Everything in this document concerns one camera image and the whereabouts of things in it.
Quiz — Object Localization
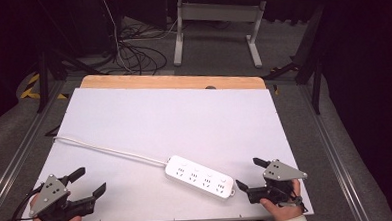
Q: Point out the wooden table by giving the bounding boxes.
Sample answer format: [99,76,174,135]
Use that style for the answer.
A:
[78,66,268,99]

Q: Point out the black wrist strap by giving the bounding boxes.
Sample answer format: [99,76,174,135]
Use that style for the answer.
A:
[277,193,310,216]

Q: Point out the yellow black floor tape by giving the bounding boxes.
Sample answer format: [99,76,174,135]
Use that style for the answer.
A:
[17,71,69,102]

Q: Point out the white power strip cable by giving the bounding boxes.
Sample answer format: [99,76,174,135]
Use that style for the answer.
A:
[52,131,169,173]

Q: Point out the white board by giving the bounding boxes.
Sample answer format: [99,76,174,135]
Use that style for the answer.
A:
[13,78,316,221]

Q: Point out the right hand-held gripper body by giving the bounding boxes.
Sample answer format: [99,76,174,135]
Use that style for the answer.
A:
[245,157,310,207]

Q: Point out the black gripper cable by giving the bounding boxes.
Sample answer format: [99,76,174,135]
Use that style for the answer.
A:
[4,182,49,221]

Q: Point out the white power strip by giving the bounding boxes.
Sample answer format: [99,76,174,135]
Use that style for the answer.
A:
[163,152,238,203]

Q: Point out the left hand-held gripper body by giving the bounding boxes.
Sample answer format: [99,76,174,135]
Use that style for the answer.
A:
[27,172,90,221]

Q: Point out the thin white floor cable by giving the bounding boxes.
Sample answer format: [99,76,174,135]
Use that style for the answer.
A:
[100,0,135,75]

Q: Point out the bundle of black floor cables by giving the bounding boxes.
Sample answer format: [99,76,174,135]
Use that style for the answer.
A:
[111,21,170,78]

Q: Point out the person's right hand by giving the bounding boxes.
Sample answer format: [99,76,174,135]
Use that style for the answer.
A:
[258,178,305,221]

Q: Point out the black metal stand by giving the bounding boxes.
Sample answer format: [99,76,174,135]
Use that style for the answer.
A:
[258,1,332,118]
[31,0,106,114]

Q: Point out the white metal desk frame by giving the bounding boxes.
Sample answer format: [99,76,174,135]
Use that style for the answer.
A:
[170,0,313,72]

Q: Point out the aluminium floor rail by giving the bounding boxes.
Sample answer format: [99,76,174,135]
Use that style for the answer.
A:
[297,80,371,221]
[0,79,73,215]

